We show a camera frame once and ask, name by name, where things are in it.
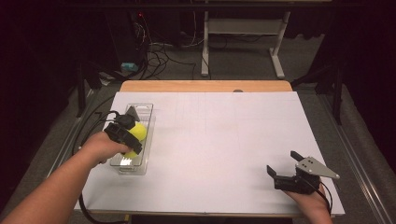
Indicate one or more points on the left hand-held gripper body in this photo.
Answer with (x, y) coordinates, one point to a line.
(120, 133)

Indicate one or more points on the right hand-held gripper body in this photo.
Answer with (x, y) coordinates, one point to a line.
(306, 177)

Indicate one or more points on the clear plastic container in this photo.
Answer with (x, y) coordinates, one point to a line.
(146, 140)

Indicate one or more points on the plain yellow tennis ball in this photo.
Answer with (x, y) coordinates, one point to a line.
(139, 132)

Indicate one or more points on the person's left hand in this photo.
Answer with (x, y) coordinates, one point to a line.
(101, 146)

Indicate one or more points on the person's right hand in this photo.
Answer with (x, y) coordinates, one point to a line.
(311, 203)

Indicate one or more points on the teal box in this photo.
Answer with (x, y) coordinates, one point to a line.
(129, 66)

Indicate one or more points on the dark metal stand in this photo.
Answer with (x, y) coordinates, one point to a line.
(336, 93)
(81, 90)

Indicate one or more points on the white board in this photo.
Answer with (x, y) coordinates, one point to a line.
(211, 155)

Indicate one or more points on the wooden table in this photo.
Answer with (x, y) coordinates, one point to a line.
(202, 86)

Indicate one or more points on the black computer tower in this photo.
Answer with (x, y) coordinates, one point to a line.
(124, 40)

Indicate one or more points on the white metal stand frame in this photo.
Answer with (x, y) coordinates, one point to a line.
(246, 26)

